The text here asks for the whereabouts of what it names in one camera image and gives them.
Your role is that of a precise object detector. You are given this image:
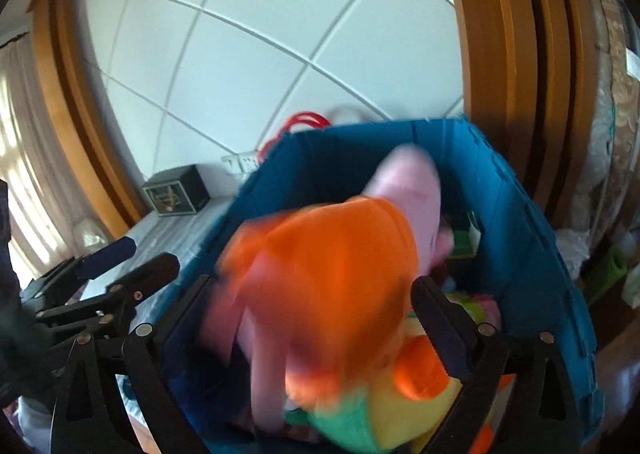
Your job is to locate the red plastic suitcase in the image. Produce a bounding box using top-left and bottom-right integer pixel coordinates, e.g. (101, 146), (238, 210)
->
(257, 110), (333, 165)

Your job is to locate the dark gift box with handle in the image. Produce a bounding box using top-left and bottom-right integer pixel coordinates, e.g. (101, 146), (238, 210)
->
(142, 166), (211, 217)

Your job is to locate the lime green frog plush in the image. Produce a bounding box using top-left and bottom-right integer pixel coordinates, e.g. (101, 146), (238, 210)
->
(445, 290), (488, 325)

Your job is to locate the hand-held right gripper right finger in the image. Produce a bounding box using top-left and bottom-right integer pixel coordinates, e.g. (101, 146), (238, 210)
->
(410, 275), (583, 454)

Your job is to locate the green and yellow duck plush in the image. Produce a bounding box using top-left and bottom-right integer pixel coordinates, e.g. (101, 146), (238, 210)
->
(285, 334), (501, 454)

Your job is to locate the pig plush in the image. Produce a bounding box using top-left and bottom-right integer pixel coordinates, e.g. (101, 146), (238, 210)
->
(197, 144), (456, 440)

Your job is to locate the beige curtain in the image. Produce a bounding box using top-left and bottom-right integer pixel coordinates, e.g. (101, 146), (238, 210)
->
(0, 34), (86, 285)

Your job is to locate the narrow wooden door frame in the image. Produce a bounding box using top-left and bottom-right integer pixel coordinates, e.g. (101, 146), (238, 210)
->
(435, 0), (601, 219)

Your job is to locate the blue storage box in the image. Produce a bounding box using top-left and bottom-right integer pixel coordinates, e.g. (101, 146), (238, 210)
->
(160, 118), (601, 454)

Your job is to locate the wide wooden door frame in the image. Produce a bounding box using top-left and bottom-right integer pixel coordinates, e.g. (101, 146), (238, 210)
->
(32, 0), (146, 229)

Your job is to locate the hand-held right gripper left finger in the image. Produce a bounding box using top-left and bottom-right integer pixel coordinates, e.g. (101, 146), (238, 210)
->
(50, 274), (221, 454)

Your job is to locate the small green carton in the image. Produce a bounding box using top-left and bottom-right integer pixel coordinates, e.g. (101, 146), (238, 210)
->
(447, 211), (483, 257)

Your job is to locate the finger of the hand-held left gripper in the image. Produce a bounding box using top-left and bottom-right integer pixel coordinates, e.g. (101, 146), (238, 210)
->
(35, 252), (182, 335)
(22, 236), (137, 305)

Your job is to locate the striped cloth covered desktop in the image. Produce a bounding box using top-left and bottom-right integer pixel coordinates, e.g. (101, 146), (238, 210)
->
(75, 196), (241, 335)

